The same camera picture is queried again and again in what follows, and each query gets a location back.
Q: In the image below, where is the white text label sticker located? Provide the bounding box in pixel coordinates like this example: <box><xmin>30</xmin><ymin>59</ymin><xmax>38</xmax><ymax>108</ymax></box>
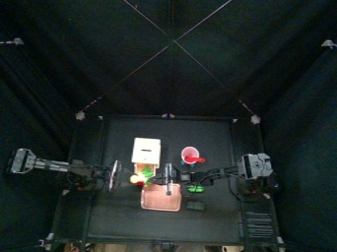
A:
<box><xmin>244</xmin><ymin>211</ymin><xmax>275</xmax><ymax>243</ymax></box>

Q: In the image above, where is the pink square tray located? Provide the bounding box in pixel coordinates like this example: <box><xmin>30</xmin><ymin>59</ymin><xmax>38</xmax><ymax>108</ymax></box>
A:
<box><xmin>140</xmin><ymin>182</ymin><xmax>184</xmax><ymax>213</ymax></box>

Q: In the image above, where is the pink cup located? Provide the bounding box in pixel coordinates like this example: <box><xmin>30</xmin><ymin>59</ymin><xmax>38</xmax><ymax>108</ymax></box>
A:
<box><xmin>180</xmin><ymin>146</ymin><xmax>202</xmax><ymax>165</ymax></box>

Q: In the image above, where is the green toy corn husk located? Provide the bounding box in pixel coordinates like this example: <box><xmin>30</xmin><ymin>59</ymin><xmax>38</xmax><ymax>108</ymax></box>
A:
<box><xmin>140</xmin><ymin>166</ymin><xmax>156</xmax><ymax>187</ymax></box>

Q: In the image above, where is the green toy block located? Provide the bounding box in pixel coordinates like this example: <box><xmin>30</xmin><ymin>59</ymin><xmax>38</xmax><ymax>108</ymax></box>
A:
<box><xmin>186</xmin><ymin>185</ymin><xmax>206</xmax><ymax>194</ymax></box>

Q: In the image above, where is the wooden open box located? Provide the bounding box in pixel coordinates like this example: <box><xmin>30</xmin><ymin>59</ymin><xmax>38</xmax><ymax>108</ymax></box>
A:
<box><xmin>133</xmin><ymin>161</ymin><xmax>161</xmax><ymax>180</ymax></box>

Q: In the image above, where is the red toy spoon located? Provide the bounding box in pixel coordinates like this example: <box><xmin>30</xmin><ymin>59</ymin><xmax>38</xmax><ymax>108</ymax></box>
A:
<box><xmin>185</xmin><ymin>156</ymin><xmax>208</xmax><ymax>164</ymax></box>

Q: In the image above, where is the white box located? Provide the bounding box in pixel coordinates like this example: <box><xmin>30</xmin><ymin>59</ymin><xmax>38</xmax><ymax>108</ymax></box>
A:
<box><xmin>130</xmin><ymin>137</ymin><xmax>162</xmax><ymax>165</ymax></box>

